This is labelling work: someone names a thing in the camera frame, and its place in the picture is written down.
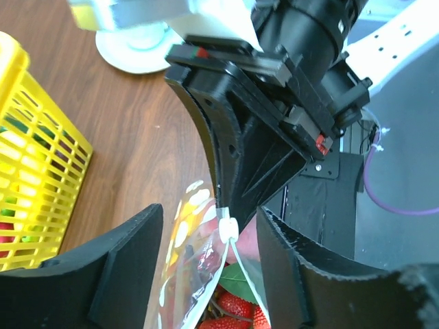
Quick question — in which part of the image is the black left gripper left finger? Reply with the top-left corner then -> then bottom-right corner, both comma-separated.
1,204 -> 163,328

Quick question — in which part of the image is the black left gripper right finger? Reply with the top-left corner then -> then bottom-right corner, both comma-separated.
257,207 -> 438,328

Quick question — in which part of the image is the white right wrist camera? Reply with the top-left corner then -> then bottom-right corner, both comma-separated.
68,0 -> 262,51

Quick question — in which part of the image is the yellow plastic basket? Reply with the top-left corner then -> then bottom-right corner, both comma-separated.
1,33 -> 93,271

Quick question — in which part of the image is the clear white-dotted zip bag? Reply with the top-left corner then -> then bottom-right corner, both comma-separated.
147,180 -> 268,328

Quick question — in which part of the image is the mint green saucer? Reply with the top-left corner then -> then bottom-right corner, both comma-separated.
95,22 -> 182,75

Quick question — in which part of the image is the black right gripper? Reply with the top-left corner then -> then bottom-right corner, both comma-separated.
166,35 -> 340,230

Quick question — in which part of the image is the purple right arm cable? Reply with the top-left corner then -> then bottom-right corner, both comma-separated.
362,130 -> 439,217

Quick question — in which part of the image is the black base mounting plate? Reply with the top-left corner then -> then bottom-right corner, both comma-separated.
267,150 -> 366,261

